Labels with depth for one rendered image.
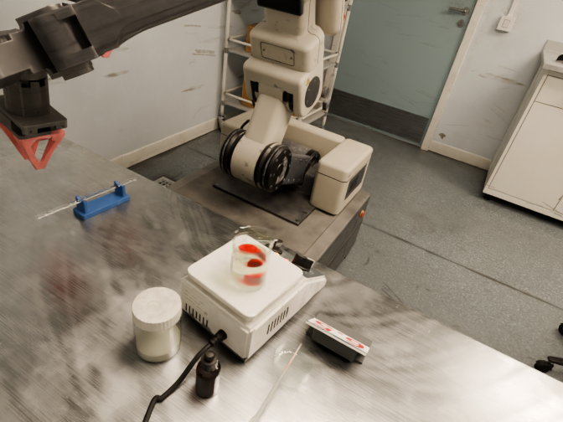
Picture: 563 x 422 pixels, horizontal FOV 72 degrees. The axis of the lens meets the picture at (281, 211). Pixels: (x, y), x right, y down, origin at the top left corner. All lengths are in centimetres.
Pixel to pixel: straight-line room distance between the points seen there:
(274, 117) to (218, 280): 87
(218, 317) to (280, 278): 10
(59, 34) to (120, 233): 33
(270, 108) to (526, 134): 183
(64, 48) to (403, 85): 299
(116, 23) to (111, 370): 44
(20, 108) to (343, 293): 57
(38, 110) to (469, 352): 74
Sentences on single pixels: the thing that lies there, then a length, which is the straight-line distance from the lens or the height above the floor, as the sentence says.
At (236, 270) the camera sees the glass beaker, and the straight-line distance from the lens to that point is 50.
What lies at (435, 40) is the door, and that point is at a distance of 331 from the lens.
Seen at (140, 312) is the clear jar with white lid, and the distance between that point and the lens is 51.
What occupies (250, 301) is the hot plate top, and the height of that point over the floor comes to 84.
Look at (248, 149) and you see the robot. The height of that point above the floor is 64.
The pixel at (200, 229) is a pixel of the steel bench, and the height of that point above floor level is 75.
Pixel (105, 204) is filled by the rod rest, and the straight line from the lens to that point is 81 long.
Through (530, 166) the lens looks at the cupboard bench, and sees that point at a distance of 285.
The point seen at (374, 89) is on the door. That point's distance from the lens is 346.
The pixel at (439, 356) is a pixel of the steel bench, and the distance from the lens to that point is 66.
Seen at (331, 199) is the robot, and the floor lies 44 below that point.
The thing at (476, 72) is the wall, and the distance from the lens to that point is 331.
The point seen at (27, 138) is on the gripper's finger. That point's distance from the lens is 69.
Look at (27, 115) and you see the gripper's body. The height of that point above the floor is 95.
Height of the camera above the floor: 121
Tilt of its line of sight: 34 degrees down
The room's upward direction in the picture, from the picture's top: 10 degrees clockwise
